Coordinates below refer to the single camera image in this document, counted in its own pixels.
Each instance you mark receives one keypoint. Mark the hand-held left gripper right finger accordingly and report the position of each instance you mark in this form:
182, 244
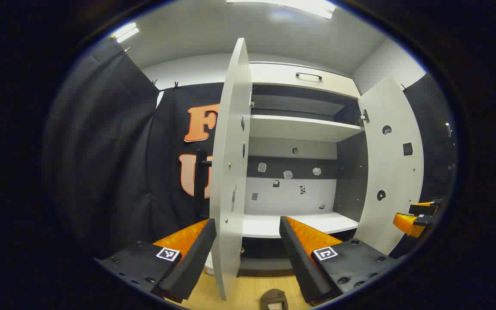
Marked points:
299, 267

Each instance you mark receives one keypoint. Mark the small white object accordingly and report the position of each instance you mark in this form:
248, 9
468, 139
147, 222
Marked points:
209, 265

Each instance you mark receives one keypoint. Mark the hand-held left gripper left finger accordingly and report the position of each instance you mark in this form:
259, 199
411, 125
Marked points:
192, 262

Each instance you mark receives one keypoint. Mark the ceiling light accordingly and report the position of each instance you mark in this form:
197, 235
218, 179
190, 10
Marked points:
299, 6
125, 32

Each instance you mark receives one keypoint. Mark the white cabinet shelf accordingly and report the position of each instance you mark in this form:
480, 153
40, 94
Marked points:
299, 127

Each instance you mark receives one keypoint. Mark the white shoe cabinet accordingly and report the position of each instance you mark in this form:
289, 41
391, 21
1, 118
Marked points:
349, 181

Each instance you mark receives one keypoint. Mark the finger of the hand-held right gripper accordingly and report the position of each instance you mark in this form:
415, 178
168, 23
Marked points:
407, 224
422, 209

